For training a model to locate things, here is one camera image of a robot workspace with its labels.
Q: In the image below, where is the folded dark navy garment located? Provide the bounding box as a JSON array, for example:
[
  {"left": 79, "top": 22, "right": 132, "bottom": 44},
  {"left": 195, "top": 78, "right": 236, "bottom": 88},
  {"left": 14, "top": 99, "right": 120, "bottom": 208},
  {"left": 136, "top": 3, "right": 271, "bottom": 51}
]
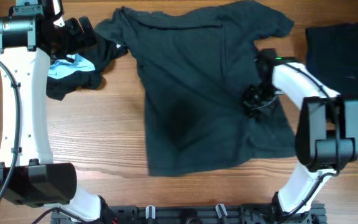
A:
[{"left": 305, "top": 23, "right": 358, "bottom": 99}]

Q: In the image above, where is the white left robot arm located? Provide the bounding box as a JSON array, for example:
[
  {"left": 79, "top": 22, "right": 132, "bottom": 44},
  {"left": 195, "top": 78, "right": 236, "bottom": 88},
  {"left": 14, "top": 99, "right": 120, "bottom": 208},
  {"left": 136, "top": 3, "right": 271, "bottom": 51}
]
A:
[{"left": 0, "top": 1, "right": 109, "bottom": 223}]

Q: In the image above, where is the black garment with logo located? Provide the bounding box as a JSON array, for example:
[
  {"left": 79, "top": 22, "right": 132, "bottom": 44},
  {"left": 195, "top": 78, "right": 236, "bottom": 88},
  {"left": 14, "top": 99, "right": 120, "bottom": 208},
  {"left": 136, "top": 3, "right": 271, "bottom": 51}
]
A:
[{"left": 46, "top": 35, "right": 127, "bottom": 101}]

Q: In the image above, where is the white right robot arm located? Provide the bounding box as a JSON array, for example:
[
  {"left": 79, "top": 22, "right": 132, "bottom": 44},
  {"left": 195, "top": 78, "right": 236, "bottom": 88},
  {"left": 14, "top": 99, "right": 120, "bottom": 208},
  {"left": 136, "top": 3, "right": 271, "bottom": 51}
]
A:
[{"left": 243, "top": 49, "right": 358, "bottom": 223}]

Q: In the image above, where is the light blue crumpled garment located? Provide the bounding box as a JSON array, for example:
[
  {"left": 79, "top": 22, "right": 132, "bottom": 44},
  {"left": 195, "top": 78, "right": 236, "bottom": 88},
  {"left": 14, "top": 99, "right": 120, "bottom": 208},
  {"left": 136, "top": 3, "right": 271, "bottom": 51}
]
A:
[{"left": 48, "top": 54, "right": 96, "bottom": 79}]

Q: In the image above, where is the dark green t-shirt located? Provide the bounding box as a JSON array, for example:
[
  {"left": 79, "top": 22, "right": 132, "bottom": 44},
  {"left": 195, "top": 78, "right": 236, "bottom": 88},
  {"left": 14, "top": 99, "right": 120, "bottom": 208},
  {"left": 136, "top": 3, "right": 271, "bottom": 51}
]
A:
[{"left": 96, "top": 1, "right": 295, "bottom": 177}]

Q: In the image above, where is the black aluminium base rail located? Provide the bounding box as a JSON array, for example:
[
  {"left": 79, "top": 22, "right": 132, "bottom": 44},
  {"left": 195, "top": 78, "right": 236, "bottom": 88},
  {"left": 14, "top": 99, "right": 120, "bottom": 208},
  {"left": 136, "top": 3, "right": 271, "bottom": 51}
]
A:
[{"left": 50, "top": 203, "right": 328, "bottom": 224}]

